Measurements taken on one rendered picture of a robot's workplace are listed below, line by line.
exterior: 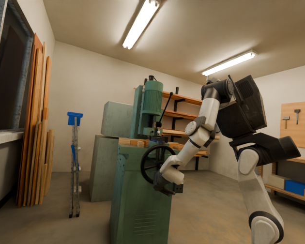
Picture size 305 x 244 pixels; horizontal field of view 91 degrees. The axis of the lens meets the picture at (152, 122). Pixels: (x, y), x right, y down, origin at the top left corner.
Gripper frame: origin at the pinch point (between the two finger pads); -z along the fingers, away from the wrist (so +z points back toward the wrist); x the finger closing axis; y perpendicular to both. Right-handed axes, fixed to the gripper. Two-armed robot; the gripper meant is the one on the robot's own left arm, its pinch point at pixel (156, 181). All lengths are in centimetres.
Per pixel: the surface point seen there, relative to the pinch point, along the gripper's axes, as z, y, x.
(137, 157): -16.4, 12.4, 19.8
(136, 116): -28, 20, 68
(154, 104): 0, 10, 65
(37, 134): -102, 125, 50
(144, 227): -44, -10, -25
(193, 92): -177, -150, 336
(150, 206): -36.3, -10.3, -10.8
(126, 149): -13.6, 23.2, 22.5
